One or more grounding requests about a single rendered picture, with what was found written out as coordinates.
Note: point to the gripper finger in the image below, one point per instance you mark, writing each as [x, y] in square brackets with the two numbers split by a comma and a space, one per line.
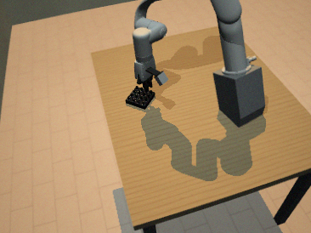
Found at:
[145, 84]
[149, 81]

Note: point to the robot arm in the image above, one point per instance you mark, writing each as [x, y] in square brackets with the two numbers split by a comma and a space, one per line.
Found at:
[232, 40]

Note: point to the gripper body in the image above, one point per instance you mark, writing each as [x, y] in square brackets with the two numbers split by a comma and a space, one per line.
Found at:
[139, 68]

